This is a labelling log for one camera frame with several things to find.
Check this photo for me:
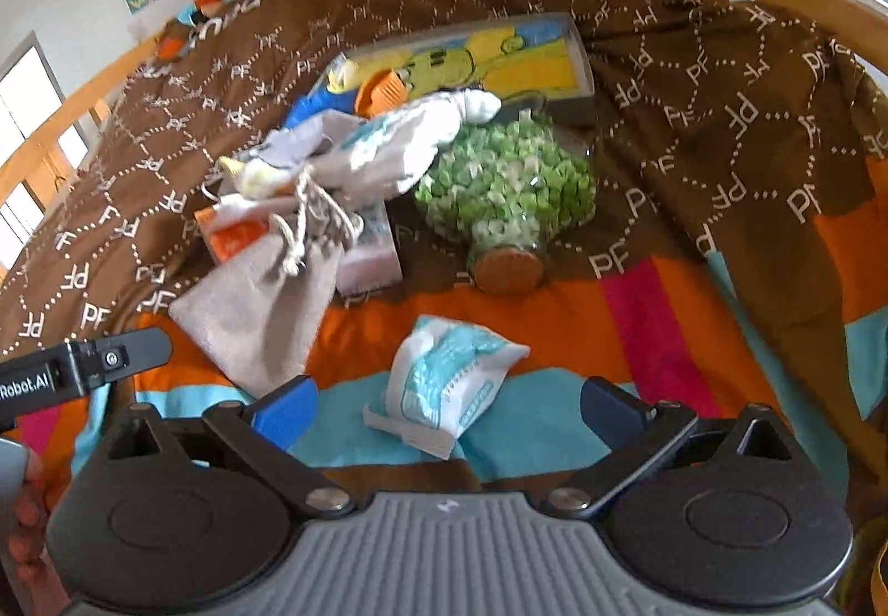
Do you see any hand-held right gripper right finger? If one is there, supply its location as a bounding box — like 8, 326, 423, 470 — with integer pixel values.
544, 376, 799, 516

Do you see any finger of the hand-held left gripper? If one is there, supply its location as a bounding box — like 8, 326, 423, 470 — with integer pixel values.
76, 328, 173, 391

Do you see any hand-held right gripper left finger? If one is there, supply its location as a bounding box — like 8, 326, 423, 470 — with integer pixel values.
104, 375, 355, 516

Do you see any beige drawstring pouch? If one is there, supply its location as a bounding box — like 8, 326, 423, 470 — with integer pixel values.
168, 172, 365, 398

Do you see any white and teal packet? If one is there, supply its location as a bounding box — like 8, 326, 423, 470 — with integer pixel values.
362, 314, 532, 459

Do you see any yellow striped sock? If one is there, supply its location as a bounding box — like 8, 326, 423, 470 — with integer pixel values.
218, 151, 299, 201

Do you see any grey box with cartoon print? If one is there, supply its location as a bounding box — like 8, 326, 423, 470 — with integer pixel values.
305, 11, 598, 128

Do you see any person's left hand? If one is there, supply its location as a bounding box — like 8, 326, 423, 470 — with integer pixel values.
0, 460, 55, 616

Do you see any clear bag with green bits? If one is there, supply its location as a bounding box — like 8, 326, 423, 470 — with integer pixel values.
412, 109, 599, 298

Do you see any brown and striped printed blanket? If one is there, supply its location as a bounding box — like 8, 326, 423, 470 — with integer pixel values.
0, 0, 888, 520

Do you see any grey cloth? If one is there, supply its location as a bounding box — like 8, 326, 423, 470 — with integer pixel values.
267, 113, 362, 173

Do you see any window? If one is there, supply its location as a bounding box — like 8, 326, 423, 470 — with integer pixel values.
0, 29, 105, 284

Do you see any white blue patterned sock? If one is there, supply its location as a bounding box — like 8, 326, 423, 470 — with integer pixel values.
312, 89, 502, 201

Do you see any blue cloth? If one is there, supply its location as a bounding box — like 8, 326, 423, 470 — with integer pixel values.
284, 92, 348, 128

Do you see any orange plastic cup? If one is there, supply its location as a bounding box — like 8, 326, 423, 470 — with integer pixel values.
357, 68, 410, 118

